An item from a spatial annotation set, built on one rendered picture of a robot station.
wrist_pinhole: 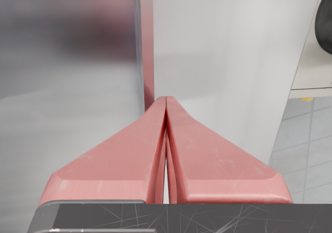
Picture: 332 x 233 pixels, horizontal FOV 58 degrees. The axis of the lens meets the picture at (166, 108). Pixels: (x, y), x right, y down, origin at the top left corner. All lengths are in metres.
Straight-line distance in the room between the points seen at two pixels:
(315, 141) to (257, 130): 1.53
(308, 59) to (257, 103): 0.82
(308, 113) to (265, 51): 1.40
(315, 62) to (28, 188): 0.92
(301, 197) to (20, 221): 1.90
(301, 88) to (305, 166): 0.85
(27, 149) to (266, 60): 0.14
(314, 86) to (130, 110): 0.94
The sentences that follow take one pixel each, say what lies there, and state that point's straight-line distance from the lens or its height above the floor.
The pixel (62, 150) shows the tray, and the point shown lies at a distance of 0.18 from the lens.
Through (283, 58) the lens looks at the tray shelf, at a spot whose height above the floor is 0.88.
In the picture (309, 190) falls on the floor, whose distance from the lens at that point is 2.02.
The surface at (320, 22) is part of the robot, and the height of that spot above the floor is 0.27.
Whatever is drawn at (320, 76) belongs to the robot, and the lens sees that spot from 1.06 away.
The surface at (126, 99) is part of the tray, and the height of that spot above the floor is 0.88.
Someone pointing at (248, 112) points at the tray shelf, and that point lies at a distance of 0.18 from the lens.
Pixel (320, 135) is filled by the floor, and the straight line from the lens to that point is 1.71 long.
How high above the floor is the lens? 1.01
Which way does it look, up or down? 54 degrees down
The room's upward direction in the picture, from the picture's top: 164 degrees clockwise
